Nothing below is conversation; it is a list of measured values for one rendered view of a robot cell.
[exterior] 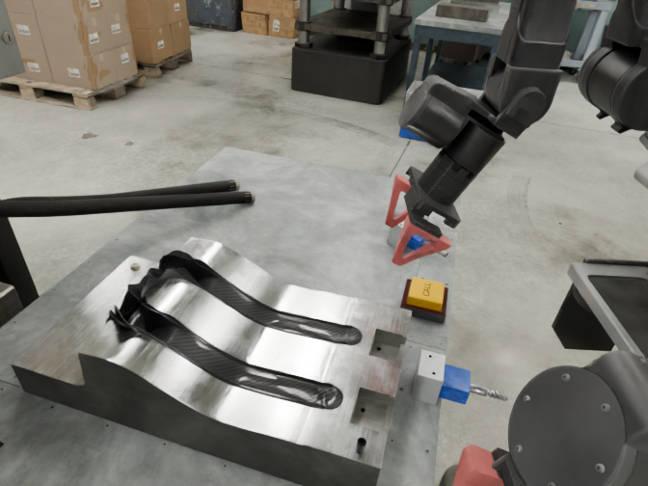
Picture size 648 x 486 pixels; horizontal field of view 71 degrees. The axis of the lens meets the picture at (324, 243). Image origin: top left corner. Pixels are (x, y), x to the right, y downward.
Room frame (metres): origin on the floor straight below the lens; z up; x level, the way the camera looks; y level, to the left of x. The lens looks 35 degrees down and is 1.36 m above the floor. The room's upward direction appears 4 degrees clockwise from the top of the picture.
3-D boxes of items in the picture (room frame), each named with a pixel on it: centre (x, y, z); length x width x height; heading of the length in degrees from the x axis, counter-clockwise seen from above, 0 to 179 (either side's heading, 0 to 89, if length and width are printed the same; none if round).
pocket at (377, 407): (0.34, -0.07, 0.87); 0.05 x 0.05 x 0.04; 76
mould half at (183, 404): (0.45, 0.13, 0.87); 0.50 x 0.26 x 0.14; 76
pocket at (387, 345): (0.44, -0.10, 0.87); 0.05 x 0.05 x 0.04; 76
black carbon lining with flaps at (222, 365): (0.44, 0.12, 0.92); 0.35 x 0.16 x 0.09; 76
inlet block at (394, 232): (0.80, -0.20, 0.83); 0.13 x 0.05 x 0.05; 49
